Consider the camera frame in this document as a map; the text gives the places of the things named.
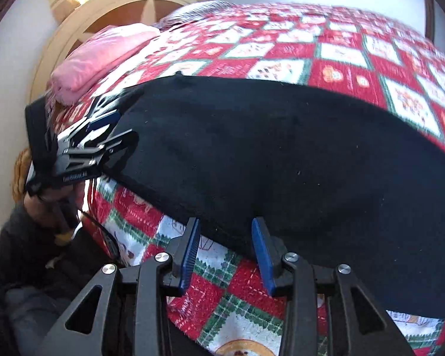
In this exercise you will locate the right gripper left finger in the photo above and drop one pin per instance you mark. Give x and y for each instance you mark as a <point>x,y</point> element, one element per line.
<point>123,311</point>

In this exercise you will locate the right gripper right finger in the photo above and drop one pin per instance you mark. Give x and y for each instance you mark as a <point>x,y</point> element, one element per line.
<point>356,324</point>

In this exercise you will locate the black pants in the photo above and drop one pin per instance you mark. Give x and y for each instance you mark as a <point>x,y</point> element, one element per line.
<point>337,179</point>

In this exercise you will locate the person left hand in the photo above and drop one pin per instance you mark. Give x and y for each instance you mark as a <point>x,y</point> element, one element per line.
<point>56,208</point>

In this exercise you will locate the red patterned bedspread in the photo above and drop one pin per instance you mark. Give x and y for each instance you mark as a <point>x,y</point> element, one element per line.
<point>359,54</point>

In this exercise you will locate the pink folded blanket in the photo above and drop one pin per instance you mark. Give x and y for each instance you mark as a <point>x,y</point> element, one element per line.
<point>93,59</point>

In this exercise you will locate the cream wooden headboard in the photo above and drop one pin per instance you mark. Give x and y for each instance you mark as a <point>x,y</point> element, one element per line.
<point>88,19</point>

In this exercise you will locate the striped grey pillow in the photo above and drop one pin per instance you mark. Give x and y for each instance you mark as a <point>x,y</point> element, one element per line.
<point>192,12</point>

